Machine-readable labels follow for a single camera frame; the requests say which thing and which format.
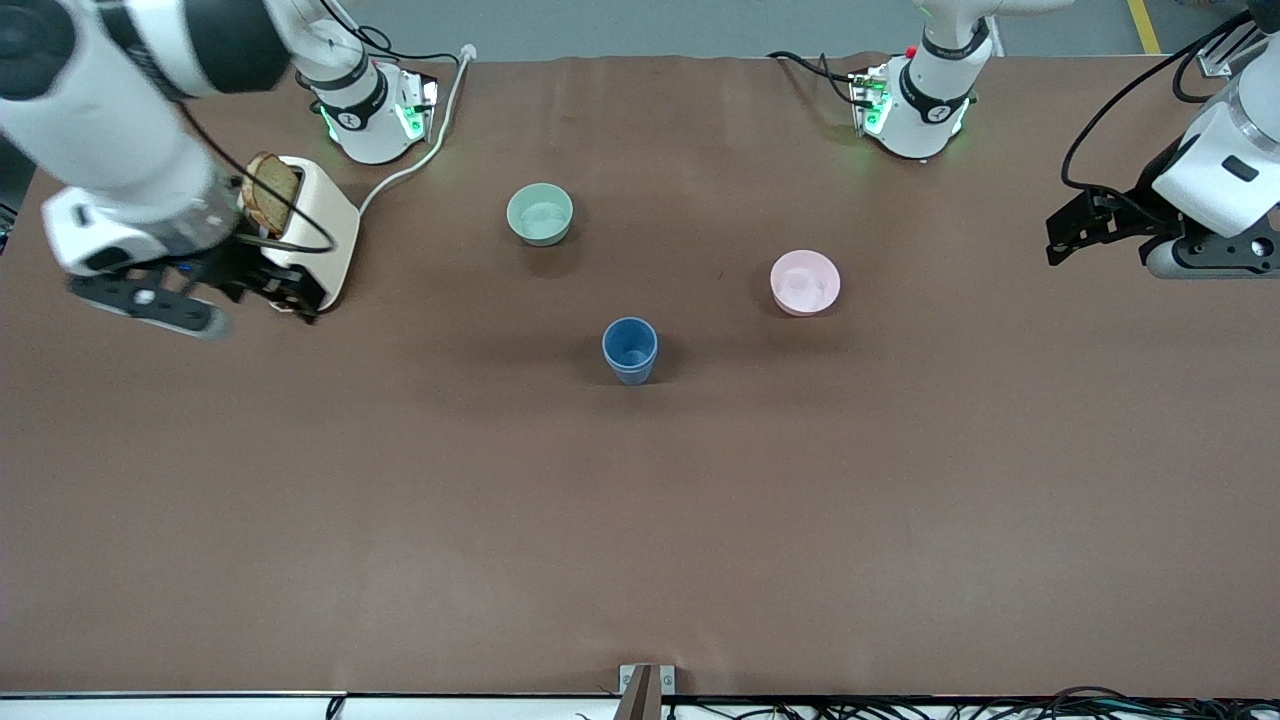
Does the white power cable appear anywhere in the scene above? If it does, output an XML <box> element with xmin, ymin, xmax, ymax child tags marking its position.
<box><xmin>357</xmin><ymin>44</ymin><xmax>478</xmax><ymax>216</ymax></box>

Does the black cable on table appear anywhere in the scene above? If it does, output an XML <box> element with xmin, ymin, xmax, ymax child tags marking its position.
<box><xmin>767</xmin><ymin>50</ymin><xmax>861</xmax><ymax>106</ymax></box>

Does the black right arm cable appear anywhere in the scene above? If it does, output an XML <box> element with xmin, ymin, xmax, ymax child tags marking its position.
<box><xmin>175</xmin><ymin>95</ymin><xmax>336</xmax><ymax>254</ymax></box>

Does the brown table cover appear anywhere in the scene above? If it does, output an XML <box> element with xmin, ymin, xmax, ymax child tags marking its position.
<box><xmin>0</xmin><ymin>55</ymin><xmax>1280</xmax><ymax>699</ymax></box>

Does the brown toast slice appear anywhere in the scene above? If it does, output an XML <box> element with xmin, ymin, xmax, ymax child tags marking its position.
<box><xmin>240</xmin><ymin>152</ymin><xmax>301</xmax><ymax>238</ymax></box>

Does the aluminium frame profile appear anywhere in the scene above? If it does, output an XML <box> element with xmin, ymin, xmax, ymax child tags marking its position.
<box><xmin>1198</xmin><ymin>20</ymin><xmax>1269</xmax><ymax>77</ymax></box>

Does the metal bracket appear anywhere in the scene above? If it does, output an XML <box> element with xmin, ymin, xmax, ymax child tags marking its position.
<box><xmin>619</xmin><ymin>664</ymin><xmax>677</xmax><ymax>720</ymax></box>

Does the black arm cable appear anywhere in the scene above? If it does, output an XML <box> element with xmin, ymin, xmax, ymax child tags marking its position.
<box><xmin>1062</xmin><ymin>8</ymin><xmax>1259</xmax><ymax>196</ymax></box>
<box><xmin>175</xmin><ymin>95</ymin><xmax>336</xmax><ymax>254</ymax></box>

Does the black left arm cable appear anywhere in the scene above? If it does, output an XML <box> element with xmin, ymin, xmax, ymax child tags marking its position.
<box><xmin>1062</xmin><ymin>8</ymin><xmax>1259</xmax><ymax>196</ymax></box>

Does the black cable bundle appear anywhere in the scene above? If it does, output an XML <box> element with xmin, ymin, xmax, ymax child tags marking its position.
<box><xmin>660</xmin><ymin>686</ymin><xmax>1280</xmax><ymax>720</ymax></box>

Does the pink bowl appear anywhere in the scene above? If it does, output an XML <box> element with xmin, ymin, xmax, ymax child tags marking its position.
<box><xmin>769</xmin><ymin>249</ymin><xmax>842</xmax><ymax>318</ymax></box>

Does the green bowl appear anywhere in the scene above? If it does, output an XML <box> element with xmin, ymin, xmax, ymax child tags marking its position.
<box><xmin>506</xmin><ymin>183</ymin><xmax>575</xmax><ymax>247</ymax></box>

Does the cream toaster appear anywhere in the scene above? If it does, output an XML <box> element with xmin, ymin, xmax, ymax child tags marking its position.
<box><xmin>258</xmin><ymin>156</ymin><xmax>361</xmax><ymax>315</ymax></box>

